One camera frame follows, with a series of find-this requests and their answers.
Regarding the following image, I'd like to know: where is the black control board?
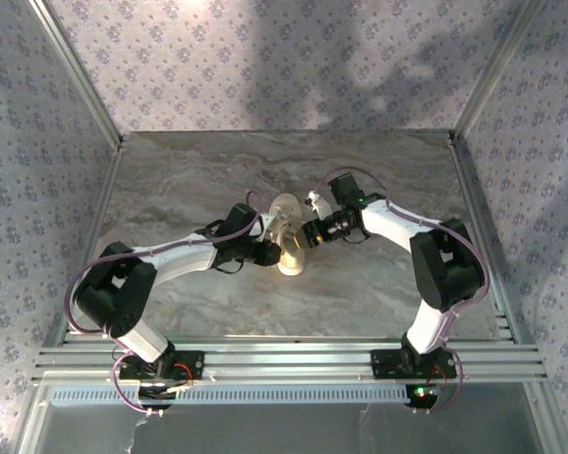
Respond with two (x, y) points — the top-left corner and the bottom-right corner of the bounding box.
(138, 381), (191, 411)
(405, 383), (444, 411)

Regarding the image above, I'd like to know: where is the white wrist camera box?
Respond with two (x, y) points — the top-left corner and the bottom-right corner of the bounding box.
(257, 212), (278, 243)
(304, 189), (333, 215)

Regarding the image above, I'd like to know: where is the black left control board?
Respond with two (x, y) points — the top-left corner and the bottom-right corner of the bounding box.
(138, 381), (191, 411)

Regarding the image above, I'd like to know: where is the grey metal panel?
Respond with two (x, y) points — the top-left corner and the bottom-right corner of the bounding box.
(26, 383), (548, 454)

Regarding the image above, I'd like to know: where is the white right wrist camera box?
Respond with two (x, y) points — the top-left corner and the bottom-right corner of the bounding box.
(304, 189), (333, 215)

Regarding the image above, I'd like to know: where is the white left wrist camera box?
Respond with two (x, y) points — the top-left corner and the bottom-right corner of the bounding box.
(257, 212), (278, 243)

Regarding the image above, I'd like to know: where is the black right control board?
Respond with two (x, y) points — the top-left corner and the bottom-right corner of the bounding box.
(405, 383), (444, 411)

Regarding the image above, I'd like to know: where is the white canvas shoe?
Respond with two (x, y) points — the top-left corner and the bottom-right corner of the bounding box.
(269, 193), (310, 277)

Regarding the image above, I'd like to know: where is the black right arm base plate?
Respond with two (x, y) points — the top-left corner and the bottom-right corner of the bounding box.
(371, 348), (458, 380)

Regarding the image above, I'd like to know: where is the aluminium frame post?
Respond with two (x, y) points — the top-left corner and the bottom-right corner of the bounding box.
(27, 0), (125, 148)
(452, 0), (548, 139)

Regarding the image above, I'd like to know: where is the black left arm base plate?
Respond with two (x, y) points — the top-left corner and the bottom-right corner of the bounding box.
(118, 350), (205, 382)

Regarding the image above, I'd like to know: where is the aluminium mounting rail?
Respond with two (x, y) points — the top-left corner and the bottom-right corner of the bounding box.
(31, 336), (548, 385)

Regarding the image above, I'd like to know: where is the grey slotted cable duct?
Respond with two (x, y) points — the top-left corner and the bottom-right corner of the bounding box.
(49, 385), (413, 406)

